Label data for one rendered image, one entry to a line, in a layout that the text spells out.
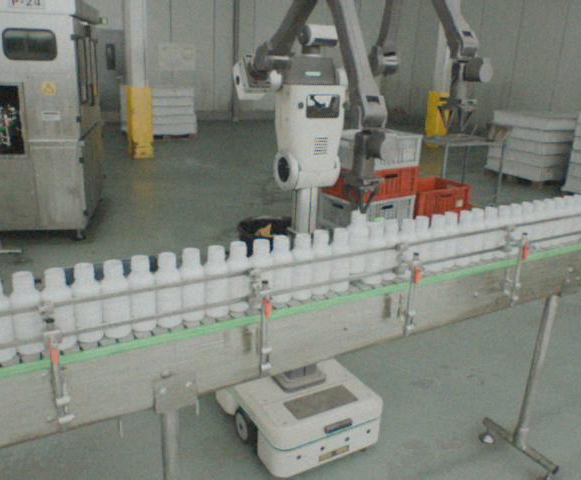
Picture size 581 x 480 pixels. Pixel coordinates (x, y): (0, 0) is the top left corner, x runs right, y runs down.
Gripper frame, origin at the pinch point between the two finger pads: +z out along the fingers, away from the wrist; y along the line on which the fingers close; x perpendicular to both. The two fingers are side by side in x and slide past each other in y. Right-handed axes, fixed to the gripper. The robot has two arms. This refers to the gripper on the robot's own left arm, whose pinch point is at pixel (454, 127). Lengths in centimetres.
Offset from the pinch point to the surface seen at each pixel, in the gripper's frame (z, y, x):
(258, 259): 27, -17, 78
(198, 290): 31, -17, 93
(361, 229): 23, -17, 48
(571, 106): 48, 557, -940
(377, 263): 33, -18, 42
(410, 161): 48, 164, -137
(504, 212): 25.0, -16.2, -9.8
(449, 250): 34.0, -16.8, 13.8
